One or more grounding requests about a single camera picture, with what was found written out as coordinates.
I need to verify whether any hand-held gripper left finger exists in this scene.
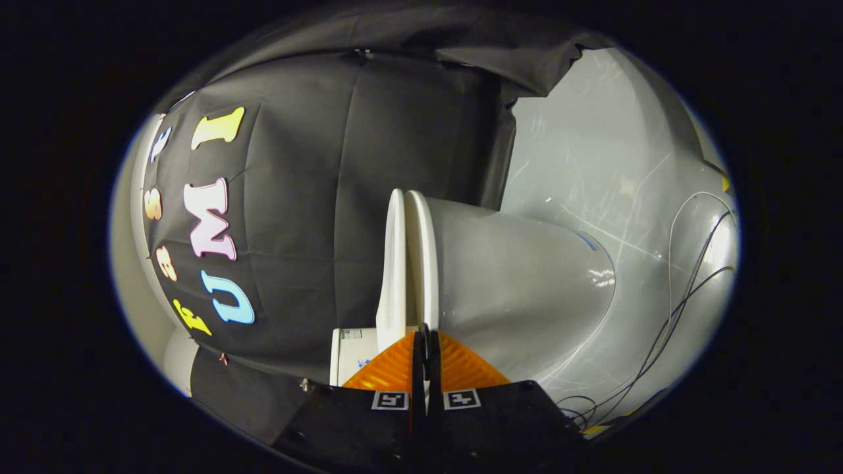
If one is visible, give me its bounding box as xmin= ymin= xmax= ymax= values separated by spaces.
xmin=273 ymin=326 xmax=426 ymax=474

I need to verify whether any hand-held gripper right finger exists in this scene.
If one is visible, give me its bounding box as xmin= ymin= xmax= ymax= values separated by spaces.
xmin=427 ymin=323 xmax=588 ymax=474

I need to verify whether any white toilet lid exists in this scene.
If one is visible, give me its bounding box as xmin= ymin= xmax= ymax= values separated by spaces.
xmin=375 ymin=189 xmax=410 ymax=351

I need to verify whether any white ceramic toilet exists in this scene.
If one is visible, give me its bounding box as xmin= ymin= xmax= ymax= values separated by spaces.
xmin=329 ymin=190 xmax=617 ymax=389

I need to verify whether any white toilet seat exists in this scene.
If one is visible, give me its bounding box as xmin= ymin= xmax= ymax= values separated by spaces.
xmin=404 ymin=190 xmax=441 ymax=331

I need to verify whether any black backdrop cloth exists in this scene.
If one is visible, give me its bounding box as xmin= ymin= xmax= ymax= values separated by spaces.
xmin=142 ymin=7 xmax=620 ymax=450

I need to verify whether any thin black cable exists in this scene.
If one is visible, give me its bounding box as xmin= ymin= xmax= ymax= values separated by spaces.
xmin=557 ymin=209 xmax=737 ymax=430

